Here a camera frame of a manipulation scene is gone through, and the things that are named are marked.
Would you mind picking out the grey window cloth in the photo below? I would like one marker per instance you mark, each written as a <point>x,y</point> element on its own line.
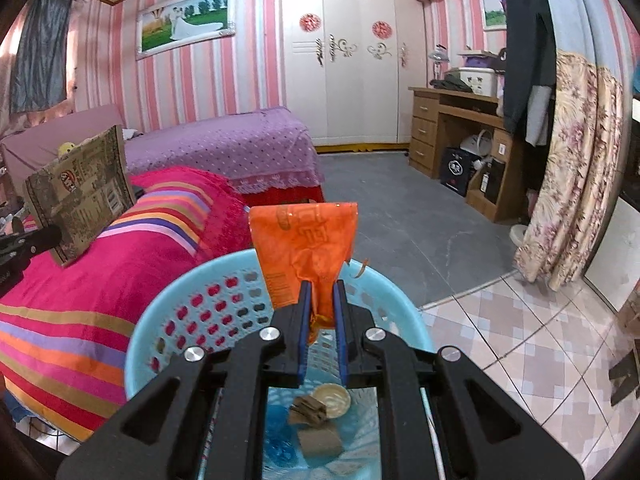
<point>40,50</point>

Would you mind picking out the dark clothes pile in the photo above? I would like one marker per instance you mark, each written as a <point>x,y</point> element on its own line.
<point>450,83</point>

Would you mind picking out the framed wedding photo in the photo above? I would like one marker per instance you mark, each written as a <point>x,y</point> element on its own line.
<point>185,20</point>

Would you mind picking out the white round container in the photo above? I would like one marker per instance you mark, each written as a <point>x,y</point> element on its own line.
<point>334,400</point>

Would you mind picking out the desk lamp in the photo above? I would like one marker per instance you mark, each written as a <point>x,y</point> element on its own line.
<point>439,57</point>

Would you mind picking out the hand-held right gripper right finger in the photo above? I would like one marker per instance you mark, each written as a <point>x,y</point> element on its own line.
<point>400,360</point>

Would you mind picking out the purple bag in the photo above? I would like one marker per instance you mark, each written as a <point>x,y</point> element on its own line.
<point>480,62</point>

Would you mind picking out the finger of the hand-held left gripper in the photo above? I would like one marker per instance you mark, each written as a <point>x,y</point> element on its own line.
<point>35,240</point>

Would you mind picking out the red round decal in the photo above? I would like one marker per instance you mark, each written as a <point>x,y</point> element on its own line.
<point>310,22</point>
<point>381,29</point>

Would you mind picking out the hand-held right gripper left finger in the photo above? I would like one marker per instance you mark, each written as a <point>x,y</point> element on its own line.
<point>235,360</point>

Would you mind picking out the framed couple photo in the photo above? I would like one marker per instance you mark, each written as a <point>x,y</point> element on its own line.
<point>492,7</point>

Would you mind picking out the dark paper bag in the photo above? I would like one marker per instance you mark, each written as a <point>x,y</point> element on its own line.
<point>494,182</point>

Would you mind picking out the yellow duck plush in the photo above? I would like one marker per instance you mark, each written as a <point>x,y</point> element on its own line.
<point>67,149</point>

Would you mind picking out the bed with purple cover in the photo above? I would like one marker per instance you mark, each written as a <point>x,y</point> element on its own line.
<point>225,150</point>

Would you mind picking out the white storage box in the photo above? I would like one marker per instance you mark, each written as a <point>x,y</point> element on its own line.
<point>479,82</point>

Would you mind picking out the orange plastic bag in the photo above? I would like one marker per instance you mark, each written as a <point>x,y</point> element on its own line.
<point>300,240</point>

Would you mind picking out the round cardboard tube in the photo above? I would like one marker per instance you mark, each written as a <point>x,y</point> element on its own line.
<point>320,441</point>

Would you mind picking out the light blue plastic basket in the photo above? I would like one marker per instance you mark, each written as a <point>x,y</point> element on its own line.
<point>200,280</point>

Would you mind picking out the blue plastic bag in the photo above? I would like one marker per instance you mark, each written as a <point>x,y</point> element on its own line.
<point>280,435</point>

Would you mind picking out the dark hanging clothes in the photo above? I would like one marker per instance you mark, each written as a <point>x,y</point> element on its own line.
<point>525,50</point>

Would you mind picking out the pink covered headboard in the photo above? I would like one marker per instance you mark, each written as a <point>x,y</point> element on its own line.
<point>50,130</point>

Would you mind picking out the white wardrobe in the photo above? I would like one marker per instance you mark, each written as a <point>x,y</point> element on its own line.
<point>350,95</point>

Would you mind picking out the cardboard roll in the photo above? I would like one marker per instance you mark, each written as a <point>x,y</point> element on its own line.
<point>307,410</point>

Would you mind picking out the black and white snack bag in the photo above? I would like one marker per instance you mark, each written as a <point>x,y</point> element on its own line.
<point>80,195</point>

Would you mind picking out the wooden desk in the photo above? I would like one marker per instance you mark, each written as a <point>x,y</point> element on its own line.
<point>425,125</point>

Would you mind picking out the floral curtain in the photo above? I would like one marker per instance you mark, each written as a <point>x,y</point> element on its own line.
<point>570,160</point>

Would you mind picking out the white appliance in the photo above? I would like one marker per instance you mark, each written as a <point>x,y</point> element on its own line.
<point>475,145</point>

